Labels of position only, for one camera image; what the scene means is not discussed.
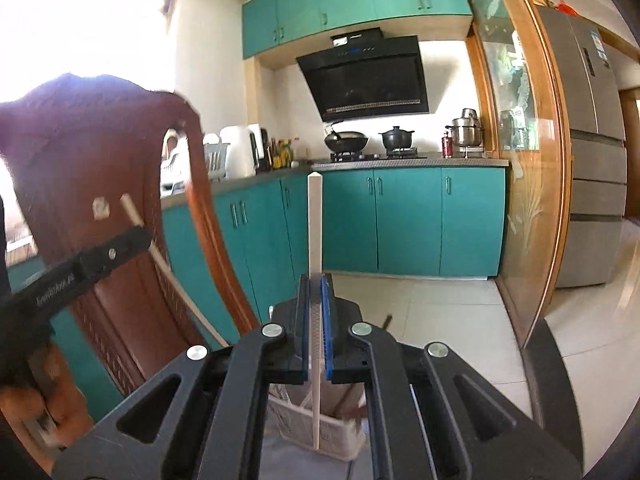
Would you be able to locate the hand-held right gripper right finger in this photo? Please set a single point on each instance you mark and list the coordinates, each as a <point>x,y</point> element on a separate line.
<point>328,330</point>

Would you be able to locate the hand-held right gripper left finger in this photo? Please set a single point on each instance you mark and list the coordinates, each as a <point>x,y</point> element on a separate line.
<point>306,330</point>

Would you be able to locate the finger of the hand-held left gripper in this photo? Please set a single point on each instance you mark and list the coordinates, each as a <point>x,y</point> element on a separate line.
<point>120,248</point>

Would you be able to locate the white chopstick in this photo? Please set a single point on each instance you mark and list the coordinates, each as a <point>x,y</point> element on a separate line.
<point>195,310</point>
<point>315,225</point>

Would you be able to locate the white slotted utensil basket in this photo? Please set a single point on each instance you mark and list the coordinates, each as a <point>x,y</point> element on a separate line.
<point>337,435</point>

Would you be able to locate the person's left hand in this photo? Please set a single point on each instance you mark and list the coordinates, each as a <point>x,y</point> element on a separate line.
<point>30,402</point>

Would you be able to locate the brown wooden chair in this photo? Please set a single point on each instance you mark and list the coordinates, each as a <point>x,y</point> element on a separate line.
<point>75,160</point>

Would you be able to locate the teal lower kitchen cabinets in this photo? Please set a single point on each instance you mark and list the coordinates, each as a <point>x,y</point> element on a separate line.
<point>410,220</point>

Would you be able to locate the teal kitchen cabinets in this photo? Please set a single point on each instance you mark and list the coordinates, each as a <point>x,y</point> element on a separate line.
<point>350,0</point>
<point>410,220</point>

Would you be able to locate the white countertop appliance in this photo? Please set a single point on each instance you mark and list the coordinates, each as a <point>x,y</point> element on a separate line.
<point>237,152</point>

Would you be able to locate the black countertop appliance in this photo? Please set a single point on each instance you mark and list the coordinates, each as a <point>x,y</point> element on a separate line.
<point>261,150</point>

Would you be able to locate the group of condiment bottles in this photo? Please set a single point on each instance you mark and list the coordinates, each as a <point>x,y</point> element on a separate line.
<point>284,155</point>

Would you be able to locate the gas stove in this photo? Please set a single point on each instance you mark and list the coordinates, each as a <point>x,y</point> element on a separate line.
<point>370,156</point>

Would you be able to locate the black wok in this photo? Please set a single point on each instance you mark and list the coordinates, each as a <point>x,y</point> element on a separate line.
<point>347,141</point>

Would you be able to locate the black cooking pot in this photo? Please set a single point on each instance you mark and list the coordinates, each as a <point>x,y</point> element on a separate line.
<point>397,139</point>

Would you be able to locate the red bottle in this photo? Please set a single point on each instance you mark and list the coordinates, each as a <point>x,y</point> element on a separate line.
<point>447,146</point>

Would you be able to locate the stainless steel stock pot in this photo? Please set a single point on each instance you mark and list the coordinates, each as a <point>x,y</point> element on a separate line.
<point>467,132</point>

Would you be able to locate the wooden framed glass door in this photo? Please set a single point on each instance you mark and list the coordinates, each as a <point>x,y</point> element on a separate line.
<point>530,185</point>

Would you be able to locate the black range hood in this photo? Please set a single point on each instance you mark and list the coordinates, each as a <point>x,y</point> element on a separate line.
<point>370,80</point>

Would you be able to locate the grey refrigerator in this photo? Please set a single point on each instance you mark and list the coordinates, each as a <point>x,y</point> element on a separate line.
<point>590,135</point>

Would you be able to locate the teal upper kitchen cabinets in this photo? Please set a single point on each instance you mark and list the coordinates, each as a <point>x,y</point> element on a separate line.
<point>350,0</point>

